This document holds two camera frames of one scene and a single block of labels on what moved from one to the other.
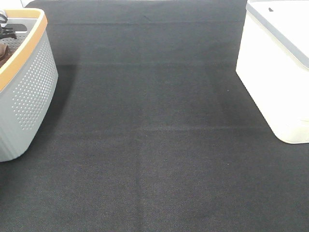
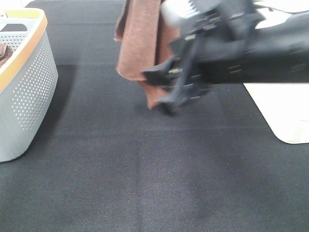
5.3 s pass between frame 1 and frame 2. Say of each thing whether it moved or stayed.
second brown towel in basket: stayed
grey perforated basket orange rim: stayed
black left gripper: moved
